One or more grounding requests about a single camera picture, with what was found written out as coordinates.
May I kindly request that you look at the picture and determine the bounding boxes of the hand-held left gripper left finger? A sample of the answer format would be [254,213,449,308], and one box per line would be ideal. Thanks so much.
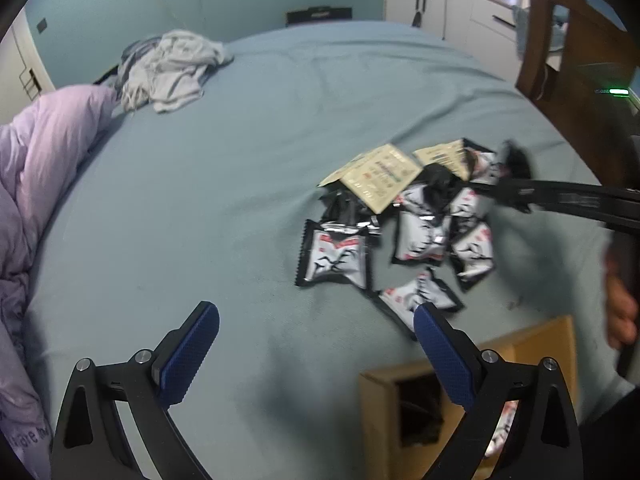
[50,301,221,480]

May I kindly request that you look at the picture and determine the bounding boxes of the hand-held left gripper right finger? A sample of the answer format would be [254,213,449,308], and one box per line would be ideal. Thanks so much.
[414,302,584,480]

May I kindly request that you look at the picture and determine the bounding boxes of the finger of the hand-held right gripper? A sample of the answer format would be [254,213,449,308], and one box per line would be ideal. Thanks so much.
[492,141,609,227]

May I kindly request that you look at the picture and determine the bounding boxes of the cardboard box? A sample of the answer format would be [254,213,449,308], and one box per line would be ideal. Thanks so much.
[359,314,578,480]

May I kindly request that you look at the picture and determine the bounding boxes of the pile of snack packets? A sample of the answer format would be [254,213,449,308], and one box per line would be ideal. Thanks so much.
[295,137,506,341]

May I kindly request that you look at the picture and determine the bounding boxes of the person's right hand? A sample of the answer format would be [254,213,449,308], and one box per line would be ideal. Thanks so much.
[604,255,640,348]

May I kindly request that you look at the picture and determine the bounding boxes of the beige printed sachet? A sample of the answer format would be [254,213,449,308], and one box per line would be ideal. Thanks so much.
[412,141,471,181]
[340,144,423,213]
[317,152,381,188]

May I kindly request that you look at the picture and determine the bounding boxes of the wooden chair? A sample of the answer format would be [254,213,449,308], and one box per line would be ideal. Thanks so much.
[515,0,631,181]

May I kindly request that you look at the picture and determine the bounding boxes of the light blue cloth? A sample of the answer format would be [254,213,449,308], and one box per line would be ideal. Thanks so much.
[510,5,533,61]

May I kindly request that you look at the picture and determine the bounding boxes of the white cabinet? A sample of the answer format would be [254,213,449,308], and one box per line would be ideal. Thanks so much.
[384,0,526,81]

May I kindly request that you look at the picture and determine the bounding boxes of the lavender duvet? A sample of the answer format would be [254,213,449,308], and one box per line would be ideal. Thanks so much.
[0,85,121,478]

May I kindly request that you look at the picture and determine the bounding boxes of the grey crumpled clothes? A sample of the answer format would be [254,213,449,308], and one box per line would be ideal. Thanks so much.
[92,30,235,114]

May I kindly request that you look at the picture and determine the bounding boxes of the black flat object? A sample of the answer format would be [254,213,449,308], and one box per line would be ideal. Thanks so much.
[286,6,352,27]

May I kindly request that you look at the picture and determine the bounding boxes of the white door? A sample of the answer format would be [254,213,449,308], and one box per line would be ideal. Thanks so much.
[0,12,56,126]

